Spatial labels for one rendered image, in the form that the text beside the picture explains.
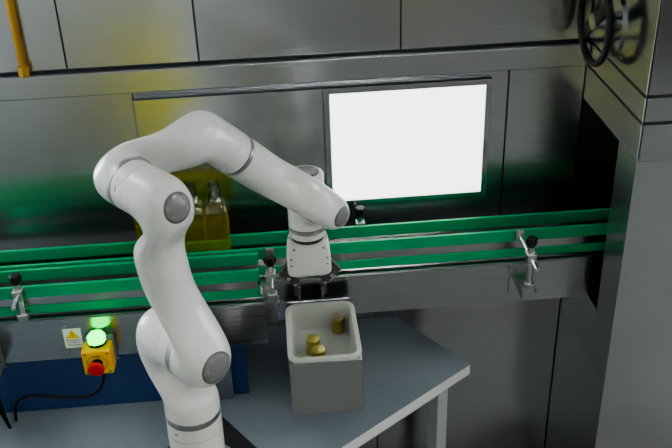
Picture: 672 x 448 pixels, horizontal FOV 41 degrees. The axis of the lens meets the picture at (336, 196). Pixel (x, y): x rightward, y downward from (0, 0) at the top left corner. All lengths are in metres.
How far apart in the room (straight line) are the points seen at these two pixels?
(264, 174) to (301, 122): 0.49
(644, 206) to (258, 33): 1.00
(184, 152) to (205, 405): 0.57
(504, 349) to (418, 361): 0.40
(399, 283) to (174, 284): 0.77
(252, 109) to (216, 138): 0.58
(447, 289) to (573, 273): 0.33
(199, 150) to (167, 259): 0.21
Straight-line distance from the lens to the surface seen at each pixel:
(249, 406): 2.42
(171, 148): 1.72
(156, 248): 1.70
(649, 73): 2.07
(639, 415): 2.62
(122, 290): 2.27
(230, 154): 1.77
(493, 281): 2.42
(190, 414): 1.98
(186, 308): 1.82
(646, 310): 2.40
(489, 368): 2.88
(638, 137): 2.14
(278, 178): 1.87
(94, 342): 2.28
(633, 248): 2.28
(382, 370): 2.50
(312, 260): 2.08
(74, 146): 2.42
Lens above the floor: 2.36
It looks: 29 degrees down
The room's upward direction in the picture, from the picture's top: 2 degrees counter-clockwise
